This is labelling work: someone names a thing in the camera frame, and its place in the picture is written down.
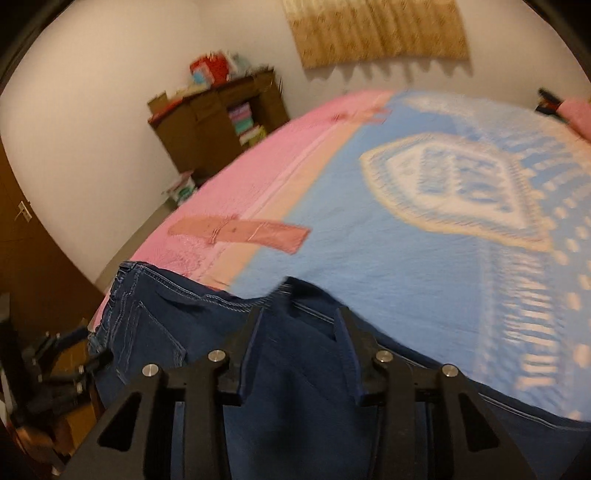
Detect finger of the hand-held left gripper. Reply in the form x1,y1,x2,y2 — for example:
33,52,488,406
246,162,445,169
44,348,114,409

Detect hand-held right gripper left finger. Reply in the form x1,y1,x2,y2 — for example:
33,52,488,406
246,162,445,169
60,307,265,480

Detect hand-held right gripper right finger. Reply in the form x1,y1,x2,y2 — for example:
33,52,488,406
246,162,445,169
338,307,536,480

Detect dark blue denim pants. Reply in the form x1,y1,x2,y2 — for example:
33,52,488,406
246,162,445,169
88,261,591,480

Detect blue and white patterned blanket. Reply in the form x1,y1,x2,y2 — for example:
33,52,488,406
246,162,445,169
228,88,591,423

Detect brown wooden door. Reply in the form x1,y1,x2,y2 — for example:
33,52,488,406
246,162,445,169
0,138,105,333

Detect pink cloth strip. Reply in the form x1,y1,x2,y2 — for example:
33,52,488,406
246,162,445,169
330,106,389,125
168,215,311,254

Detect pink bed sheet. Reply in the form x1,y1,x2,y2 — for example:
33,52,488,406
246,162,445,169
88,90,398,333

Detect white and green packet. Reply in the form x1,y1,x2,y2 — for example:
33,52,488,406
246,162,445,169
161,171,197,204

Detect brown wooden shelf cabinet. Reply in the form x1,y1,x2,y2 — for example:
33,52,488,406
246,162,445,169
148,69,291,185

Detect stack of pastel books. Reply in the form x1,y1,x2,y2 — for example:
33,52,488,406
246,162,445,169
228,104,266,146

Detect cardboard box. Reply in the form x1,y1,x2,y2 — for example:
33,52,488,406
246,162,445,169
148,92,185,121

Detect red bag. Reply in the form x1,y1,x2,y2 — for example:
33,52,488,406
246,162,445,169
189,53,232,86

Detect light blue bag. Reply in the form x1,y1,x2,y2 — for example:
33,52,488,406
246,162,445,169
230,53,254,78

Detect dark cloth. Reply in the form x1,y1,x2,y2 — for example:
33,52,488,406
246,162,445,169
536,88,571,123

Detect beige patterned curtain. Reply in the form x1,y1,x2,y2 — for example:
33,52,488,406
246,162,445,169
281,0,472,70

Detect pink pillow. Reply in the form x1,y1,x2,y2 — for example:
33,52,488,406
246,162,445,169
556,97,591,139

